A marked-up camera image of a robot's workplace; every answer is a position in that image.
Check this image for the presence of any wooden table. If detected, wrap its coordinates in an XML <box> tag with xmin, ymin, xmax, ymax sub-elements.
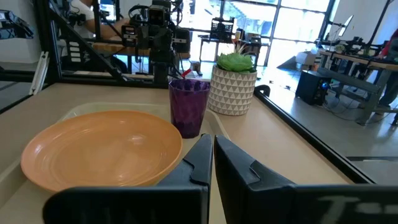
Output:
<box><xmin>93</xmin><ymin>42</ymin><xmax>191</xmax><ymax>60</ymax></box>

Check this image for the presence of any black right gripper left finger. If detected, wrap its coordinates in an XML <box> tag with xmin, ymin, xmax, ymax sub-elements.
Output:
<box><xmin>157</xmin><ymin>133</ymin><xmax>215</xmax><ymax>224</ymax></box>

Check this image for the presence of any black computer tower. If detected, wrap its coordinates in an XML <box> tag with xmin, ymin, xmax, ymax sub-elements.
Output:
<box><xmin>295</xmin><ymin>70</ymin><xmax>331</xmax><ymax>106</ymax></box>

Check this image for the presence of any white metal bar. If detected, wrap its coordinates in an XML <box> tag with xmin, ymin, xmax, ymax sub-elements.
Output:
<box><xmin>29</xmin><ymin>51</ymin><xmax>50</xmax><ymax>96</ymax></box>

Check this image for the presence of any succulent in white patterned pot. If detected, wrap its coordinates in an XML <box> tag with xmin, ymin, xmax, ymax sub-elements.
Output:
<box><xmin>207</xmin><ymin>43</ymin><xmax>258</xmax><ymax>117</ymax></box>

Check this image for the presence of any purple faceted cup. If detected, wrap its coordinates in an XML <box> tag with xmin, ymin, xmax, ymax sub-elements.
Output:
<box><xmin>169</xmin><ymin>78</ymin><xmax>211</xmax><ymax>139</ymax></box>

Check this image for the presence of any orange bowl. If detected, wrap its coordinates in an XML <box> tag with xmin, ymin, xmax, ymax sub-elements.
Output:
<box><xmin>21</xmin><ymin>110</ymin><xmax>183</xmax><ymax>193</ymax></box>

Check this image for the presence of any black rig frame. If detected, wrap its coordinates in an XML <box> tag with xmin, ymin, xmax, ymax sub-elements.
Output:
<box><xmin>0</xmin><ymin>0</ymin><xmax>170</xmax><ymax>90</ymax></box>

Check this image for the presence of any tilted monitor on stand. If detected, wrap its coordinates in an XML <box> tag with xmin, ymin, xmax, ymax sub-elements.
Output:
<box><xmin>337</xmin><ymin>14</ymin><xmax>354</xmax><ymax>38</ymax></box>

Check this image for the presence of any person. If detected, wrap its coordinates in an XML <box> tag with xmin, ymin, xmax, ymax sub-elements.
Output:
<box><xmin>371</xmin><ymin>28</ymin><xmax>398</xmax><ymax>116</ymax></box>
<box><xmin>68</xmin><ymin>0</ymin><xmax>131</xmax><ymax>40</ymax></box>

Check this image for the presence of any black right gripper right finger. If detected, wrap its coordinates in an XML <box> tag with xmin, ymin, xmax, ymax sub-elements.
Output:
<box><xmin>214</xmin><ymin>134</ymin><xmax>295</xmax><ymax>224</ymax></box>

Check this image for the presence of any cream plastic tray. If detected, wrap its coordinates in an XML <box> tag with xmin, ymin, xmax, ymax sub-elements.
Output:
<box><xmin>0</xmin><ymin>101</ymin><xmax>231</xmax><ymax>224</ymax></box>

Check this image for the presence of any wooden workbench with metal legs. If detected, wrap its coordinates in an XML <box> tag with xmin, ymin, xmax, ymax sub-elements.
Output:
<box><xmin>317</xmin><ymin>46</ymin><xmax>398</xmax><ymax>127</ymax></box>

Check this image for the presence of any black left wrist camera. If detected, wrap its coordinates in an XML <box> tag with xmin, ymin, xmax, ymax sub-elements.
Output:
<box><xmin>147</xmin><ymin>4</ymin><xmax>171</xmax><ymax>32</ymax></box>

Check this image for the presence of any black mesh crate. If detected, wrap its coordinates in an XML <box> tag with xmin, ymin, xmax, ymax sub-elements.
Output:
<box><xmin>210</xmin><ymin>17</ymin><xmax>236</xmax><ymax>41</ymax></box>

